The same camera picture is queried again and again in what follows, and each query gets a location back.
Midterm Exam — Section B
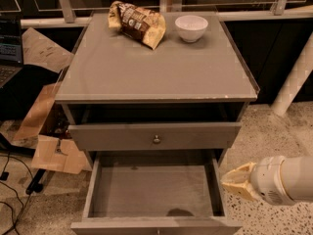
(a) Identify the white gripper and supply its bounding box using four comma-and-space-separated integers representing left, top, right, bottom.
221, 156, 295, 206

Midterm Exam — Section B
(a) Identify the grey drawer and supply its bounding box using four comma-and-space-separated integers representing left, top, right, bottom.
71, 154, 242, 235
68, 122, 241, 151

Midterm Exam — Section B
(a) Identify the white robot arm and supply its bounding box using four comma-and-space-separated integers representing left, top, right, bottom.
221, 156, 313, 206

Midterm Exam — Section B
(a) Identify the grey top drawer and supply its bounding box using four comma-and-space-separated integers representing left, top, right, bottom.
68, 122, 241, 151

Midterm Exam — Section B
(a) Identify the grey drawer cabinet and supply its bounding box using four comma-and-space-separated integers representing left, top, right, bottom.
54, 11, 261, 168

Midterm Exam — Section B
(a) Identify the white bowl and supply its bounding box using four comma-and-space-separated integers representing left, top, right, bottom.
175, 15, 208, 42

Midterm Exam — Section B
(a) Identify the brown chip bag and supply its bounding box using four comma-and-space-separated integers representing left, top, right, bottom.
108, 1, 166, 50

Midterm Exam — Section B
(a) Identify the brown cardboard box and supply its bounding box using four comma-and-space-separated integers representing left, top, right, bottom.
14, 27, 92, 174

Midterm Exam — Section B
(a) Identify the black laptop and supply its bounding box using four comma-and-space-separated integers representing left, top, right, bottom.
0, 19, 23, 87

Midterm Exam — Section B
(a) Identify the white diagonal post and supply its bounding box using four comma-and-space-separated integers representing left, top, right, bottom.
271, 33, 313, 117

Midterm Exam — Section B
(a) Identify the black cable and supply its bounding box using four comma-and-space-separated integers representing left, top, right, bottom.
0, 152, 40, 235

